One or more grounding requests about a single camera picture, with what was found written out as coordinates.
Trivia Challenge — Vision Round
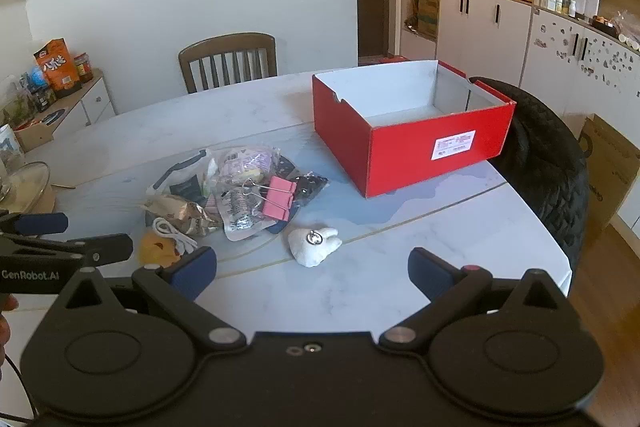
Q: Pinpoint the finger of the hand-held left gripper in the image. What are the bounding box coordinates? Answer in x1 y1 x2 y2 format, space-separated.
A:
0 233 134 267
0 211 69 238

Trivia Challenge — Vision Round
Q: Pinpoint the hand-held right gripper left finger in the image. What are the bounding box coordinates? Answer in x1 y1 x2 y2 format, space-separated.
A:
54 247 248 354

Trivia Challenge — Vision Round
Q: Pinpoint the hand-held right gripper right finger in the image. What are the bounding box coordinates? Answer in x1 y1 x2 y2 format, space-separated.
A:
378 248 572 354

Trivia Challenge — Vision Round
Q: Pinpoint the yellow toy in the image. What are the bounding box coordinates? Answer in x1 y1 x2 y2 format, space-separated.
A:
138 229 182 267

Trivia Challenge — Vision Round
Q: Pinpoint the white usb cable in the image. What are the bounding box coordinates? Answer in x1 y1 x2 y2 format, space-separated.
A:
151 217 200 254

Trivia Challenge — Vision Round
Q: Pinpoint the gold brown snack packet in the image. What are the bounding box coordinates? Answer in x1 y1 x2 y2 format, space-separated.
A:
142 194 223 238

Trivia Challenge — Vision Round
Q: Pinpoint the silver foil packet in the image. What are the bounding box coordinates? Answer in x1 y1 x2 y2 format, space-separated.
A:
212 186 281 243

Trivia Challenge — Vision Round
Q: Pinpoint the white and blue snack bag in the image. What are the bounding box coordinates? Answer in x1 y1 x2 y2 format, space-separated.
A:
146 149 218 202

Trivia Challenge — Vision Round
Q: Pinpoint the pink binder clip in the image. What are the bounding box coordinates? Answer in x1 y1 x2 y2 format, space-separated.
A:
243 177 297 223

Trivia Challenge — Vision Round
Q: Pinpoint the white plush tooth keychain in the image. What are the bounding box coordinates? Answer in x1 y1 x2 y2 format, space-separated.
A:
287 224 342 268

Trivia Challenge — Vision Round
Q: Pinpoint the red cardboard box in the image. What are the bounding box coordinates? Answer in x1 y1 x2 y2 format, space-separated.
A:
312 59 517 199

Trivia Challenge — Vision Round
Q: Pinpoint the white marble desktop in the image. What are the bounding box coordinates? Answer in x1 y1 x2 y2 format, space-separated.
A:
0 71 573 423

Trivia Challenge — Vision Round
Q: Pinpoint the person's left hand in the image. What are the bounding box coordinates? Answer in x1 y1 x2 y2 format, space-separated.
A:
0 296 20 360

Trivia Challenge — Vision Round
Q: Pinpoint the glass bowl lid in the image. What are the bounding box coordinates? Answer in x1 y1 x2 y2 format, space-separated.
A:
0 161 54 212

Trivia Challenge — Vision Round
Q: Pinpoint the printed mug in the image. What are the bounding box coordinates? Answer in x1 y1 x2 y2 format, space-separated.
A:
0 124 26 172

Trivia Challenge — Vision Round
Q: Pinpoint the small wooden box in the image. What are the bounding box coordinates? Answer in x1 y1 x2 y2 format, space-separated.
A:
14 122 55 152

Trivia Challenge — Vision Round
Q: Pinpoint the white sideboard with wooden top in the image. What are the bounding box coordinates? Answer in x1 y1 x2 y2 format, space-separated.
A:
15 69 118 152

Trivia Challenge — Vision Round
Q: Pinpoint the orange snack bag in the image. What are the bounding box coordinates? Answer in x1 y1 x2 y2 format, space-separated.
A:
33 38 82 98

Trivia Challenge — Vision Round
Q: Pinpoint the black quilted jacket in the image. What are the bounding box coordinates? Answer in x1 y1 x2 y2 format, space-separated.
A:
467 77 590 298

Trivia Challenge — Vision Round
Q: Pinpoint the red sauce jar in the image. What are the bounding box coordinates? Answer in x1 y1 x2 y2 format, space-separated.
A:
74 53 94 84

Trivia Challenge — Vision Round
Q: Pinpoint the flat brown cardboard box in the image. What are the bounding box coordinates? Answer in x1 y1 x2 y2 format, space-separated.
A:
575 114 640 229

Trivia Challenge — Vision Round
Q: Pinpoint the brown wooden chair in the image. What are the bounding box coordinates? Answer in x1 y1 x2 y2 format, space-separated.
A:
178 33 278 94

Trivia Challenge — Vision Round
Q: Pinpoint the white lower cabinet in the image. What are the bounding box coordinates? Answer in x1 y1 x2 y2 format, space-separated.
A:
436 0 533 88

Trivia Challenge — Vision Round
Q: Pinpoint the green printed cardboard box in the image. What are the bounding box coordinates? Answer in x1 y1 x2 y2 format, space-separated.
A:
414 0 440 32

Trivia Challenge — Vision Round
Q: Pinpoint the white cabinet with stickers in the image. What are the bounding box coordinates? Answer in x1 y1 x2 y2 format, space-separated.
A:
520 7 640 120

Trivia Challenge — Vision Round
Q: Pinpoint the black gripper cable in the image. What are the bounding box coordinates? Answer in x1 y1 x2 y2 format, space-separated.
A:
0 354 37 424

